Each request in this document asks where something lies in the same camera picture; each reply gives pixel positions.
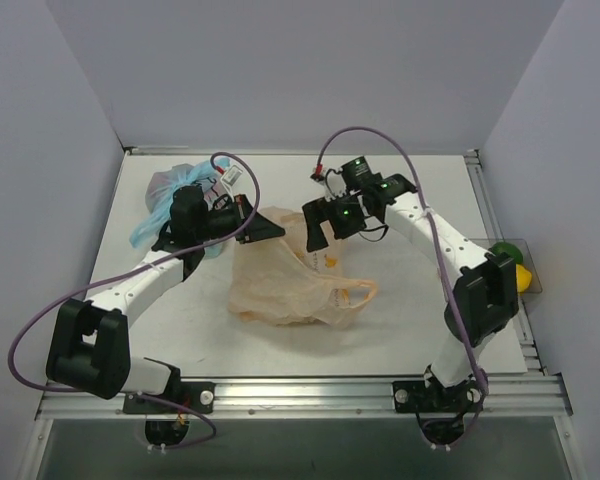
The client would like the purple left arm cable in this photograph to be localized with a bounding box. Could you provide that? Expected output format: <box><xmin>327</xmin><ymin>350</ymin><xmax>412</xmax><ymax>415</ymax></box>
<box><xmin>7</xmin><ymin>152</ymin><xmax>261</xmax><ymax>389</ymax></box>

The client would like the clear acrylic box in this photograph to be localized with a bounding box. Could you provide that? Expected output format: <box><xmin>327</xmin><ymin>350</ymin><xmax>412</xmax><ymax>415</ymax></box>
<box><xmin>475</xmin><ymin>238</ymin><xmax>543</xmax><ymax>295</ymax></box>

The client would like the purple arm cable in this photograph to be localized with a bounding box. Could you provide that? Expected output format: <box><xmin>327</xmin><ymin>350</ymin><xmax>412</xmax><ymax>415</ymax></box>
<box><xmin>315</xmin><ymin>127</ymin><xmax>490</xmax><ymax>401</ymax></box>
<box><xmin>7</xmin><ymin>152</ymin><xmax>261</xmax><ymax>389</ymax></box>

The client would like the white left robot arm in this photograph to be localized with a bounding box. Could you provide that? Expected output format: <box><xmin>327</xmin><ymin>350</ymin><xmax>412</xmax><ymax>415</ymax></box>
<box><xmin>46</xmin><ymin>185</ymin><xmax>285</xmax><ymax>411</ymax></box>

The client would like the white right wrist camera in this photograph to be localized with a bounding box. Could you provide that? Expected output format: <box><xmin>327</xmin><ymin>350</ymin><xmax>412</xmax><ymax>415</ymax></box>
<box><xmin>310</xmin><ymin>165</ymin><xmax>348</xmax><ymax>201</ymax></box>

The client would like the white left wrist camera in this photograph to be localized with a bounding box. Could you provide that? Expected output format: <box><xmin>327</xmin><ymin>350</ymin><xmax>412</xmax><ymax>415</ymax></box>
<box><xmin>220</xmin><ymin>165</ymin><xmax>244</xmax><ymax>197</ymax></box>

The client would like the blue tied plastic bag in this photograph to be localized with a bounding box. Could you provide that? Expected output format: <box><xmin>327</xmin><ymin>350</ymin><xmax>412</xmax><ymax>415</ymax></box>
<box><xmin>129</xmin><ymin>162</ymin><xmax>228</xmax><ymax>249</ymax></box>

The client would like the small green fake fruit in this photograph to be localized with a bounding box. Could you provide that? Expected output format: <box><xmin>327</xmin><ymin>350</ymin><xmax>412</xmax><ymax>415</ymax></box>
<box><xmin>489</xmin><ymin>241</ymin><xmax>524</xmax><ymax>265</ymax></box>

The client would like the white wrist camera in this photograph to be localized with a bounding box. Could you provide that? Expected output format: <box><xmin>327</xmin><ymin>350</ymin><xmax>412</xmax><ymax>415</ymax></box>
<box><xmin>310</xmin><ymin>165</ymin><xmax>348</xmax><ymax>201</ymax></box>
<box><xmin>220</xmin><ymin>165</ymin><xmax>244</xmax><ymax>197</ymax></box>

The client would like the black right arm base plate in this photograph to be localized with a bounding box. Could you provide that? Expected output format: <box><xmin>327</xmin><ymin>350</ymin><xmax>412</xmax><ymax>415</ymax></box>
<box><xmin>392</xmin><ymin>379</ymin><xmax>483</xmax><ymax>414</ymax></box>

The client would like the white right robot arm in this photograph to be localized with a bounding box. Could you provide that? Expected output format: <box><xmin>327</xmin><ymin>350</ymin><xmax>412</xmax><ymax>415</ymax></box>
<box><xmin>302</xmin><ymin>173</ymin><xmax>519</xmax><ymax>409</ymax></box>

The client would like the aluminium front rail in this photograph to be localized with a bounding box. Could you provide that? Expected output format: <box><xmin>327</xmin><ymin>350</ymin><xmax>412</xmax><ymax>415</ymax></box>
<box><xmin>35</xmin><ymin>372</ymin><xmax>575</xmax><ymax>420</ymax></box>

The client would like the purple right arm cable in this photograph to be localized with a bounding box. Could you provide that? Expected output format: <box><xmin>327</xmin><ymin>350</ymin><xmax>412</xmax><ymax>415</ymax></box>
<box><xmin>315</xmin><ymin>127</ymin><xmax>490</xmax><ymax>401</ymax></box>

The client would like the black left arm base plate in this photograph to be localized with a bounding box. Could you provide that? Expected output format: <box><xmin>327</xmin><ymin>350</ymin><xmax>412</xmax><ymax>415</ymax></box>
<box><xmin>122</xmin><ymin>381</ymin><xmax>216</xmax><ymax>415</ymax></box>

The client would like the translucent orange plastic bag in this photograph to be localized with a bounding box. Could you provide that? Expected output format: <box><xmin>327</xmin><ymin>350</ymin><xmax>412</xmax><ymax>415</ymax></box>
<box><xmin>228</xmin><ymin>207</ymin><xmax>378</xmax><ymax>329</ymax></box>

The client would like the yellow fake lemon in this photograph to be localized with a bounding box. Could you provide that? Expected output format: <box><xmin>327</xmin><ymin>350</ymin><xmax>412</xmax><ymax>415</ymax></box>
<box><xmin>516</xmin><ymin>264</ymin><xmax>533</xmax><ymax>293</ymax></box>

